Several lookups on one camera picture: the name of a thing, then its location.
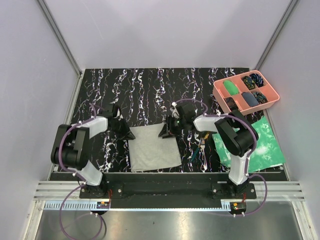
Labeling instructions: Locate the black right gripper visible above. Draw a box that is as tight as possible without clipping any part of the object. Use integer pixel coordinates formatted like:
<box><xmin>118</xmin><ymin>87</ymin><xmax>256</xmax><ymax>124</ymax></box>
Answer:
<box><xmin>158</xmin><ymin>114</ymin><xmax>186</xmax><ymax>139</ymax></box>

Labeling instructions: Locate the grey cloth napkin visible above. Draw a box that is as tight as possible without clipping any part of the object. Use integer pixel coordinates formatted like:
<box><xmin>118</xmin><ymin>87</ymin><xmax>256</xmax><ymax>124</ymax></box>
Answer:
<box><xmin>128</xmin><ymin>123</ymin><xmax>182</xmax><ymax>172</ymax></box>

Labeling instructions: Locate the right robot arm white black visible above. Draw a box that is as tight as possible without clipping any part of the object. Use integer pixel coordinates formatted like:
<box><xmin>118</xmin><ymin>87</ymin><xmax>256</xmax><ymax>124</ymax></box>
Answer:
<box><xmin>158</xmin><ymin>102</ymin><xmax>259</xmax><ymax>199</ymax></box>

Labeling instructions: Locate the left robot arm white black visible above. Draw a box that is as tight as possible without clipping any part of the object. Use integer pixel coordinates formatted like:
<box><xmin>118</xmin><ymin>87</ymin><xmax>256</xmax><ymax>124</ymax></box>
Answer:
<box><xmin>50</xmin><ymin>103</ymin><xmax>136</xmax><ymax>198</ymax></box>

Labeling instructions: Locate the silver fork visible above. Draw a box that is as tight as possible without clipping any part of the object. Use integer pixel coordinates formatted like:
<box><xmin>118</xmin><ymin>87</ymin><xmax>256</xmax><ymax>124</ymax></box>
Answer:
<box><xmin>199</xmin><ymin>137</ymin><xmax>208</xmax><ymax>172</ymax></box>

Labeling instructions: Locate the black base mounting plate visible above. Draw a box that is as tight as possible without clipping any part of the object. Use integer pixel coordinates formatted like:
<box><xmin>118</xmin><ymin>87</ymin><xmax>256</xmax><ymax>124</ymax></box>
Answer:
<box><xmin>79</xmin><ymin>173</ymin><xmax>257</xmax><ymax>210</ymax></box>

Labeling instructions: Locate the dark brown patterned sock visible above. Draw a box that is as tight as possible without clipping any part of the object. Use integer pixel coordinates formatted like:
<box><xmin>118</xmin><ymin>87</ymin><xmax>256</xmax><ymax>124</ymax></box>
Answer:
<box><xmin>224</xmin><ymin>97</ymin><xmax>239</xmax><ymax>111</ymax></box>

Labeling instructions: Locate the green rolled sock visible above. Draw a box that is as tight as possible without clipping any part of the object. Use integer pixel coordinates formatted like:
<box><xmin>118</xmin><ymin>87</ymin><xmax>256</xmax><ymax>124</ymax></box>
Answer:
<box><xmin>223</xmin><ymin>80</ymin><xmax>239</xmax><ymax>96</ymax></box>

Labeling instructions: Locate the grey blue rolled sock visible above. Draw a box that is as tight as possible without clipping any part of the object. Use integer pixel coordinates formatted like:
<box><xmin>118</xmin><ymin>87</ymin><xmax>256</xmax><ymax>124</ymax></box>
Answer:
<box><xmin>241</xmin><ymin>92</ymin><xmax>259</xmax><ymax>107</ymax></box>

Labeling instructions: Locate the pink divided tray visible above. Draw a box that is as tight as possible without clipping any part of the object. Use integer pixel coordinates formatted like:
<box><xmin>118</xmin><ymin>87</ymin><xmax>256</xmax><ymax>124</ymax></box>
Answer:
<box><xmin>213</xmin><ymin>70</ymin><xmax>280</xmax><ymax>115</ymax></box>

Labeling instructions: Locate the yellow blue patterned sock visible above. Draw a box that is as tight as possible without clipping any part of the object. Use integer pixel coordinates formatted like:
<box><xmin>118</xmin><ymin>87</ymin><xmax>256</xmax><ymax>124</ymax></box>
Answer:
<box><xmin>242</xmin><ymin>76</ymin><xmax>255</xmax><ymax>90</ymax></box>

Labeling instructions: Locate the blue green patterned sock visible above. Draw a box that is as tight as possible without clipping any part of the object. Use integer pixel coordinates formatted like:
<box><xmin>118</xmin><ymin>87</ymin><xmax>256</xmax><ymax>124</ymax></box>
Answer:
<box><xmin>252</xmin><ymin>91</ymin><xmax>268</xmax><ymax>104</ymax></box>

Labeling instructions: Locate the green white tie-dye cloth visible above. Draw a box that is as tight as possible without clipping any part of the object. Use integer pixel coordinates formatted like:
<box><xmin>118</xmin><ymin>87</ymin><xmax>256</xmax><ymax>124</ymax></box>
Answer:
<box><xmin>212</xmin><ymin>116</ymin><xmax>285</xmax><ymax>173</ymax></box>

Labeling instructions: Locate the dark blue patterned sock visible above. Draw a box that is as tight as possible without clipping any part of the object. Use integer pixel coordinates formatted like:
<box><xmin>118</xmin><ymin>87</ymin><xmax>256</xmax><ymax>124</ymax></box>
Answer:
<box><xmin>249</xmin><ymin>73</ymin><xmax>264</xmax><ymax>88</ymax></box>

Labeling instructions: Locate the aluminium front rail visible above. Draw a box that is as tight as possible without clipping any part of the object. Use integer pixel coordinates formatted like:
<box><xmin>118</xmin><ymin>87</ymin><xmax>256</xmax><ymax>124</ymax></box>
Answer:
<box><xmin>34</xmin><ymin>180</ymin><xmax>305</xmax><ymax>202</ymax></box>

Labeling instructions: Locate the aluminium frame post left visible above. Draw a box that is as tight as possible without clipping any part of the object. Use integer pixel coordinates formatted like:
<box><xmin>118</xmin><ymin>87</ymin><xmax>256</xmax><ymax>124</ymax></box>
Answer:
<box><xmin>36</xmin><ymin>0</ymin><xmax>82</xmax><ymax>77</ymax></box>

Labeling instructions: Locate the aluminium frame post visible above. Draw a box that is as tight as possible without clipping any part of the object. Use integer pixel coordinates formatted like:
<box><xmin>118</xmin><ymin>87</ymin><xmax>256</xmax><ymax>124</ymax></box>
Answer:
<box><xmin>254</xmin><ymin>0</ymin><xmax>300</xmax><ymax>71</ymax></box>
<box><xmin>36</xmin><ymin>0</ymin><xmax>82</xmax><ymax>77</ymax></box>

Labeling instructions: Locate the aluminium frame post right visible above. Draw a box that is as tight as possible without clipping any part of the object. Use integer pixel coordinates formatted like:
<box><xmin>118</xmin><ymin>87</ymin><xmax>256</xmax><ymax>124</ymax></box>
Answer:
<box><xmin>254</xmin><ymin>0</ymin><xmax>300</xmax><ymax>71</ymax></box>

